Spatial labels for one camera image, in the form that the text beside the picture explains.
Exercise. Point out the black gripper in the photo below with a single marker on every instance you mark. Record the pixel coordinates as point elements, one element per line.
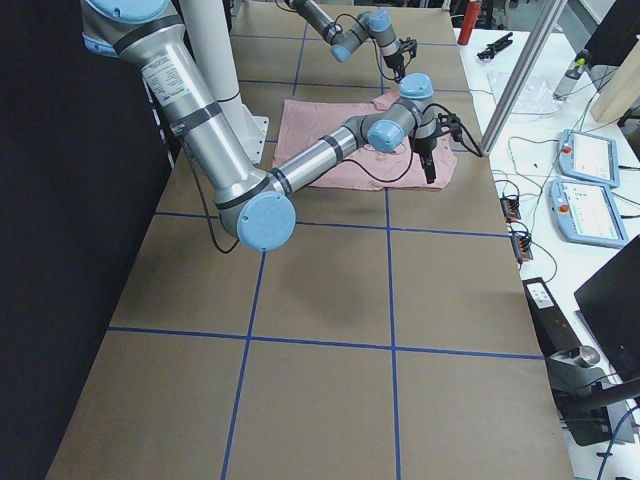
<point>393,60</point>
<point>425,148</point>

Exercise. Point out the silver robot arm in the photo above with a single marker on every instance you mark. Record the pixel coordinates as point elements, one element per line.
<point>253,204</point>
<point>375,26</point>

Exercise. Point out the black folded tripod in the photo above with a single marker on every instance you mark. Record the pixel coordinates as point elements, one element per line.
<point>492,49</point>

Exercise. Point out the orange black connector board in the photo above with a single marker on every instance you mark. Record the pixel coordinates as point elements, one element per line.
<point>510,208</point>

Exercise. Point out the red cylinder bottle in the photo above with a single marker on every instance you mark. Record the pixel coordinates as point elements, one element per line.
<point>470,17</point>

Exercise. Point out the clear plastic bag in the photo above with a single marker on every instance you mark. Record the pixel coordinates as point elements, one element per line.
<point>535,98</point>

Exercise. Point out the far blue teach pendant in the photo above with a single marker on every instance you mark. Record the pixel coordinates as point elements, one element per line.
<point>588,157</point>

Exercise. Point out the blue teach pendant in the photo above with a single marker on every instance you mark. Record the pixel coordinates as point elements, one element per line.
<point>588,157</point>
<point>585,213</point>

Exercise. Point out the near blue teach pendant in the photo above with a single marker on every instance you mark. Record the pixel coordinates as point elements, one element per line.
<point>585,213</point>

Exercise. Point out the black box white label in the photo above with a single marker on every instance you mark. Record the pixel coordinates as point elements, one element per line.
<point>553,331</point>

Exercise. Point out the black monitor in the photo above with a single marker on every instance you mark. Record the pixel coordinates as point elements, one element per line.
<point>609,304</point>

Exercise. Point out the grey metal stand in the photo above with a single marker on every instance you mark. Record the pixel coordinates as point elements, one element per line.
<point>591,404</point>

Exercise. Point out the aluminium frame post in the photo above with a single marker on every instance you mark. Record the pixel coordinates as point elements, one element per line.
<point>530,53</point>

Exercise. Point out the white pedestal column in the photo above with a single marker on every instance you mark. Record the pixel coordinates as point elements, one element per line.
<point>207,28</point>

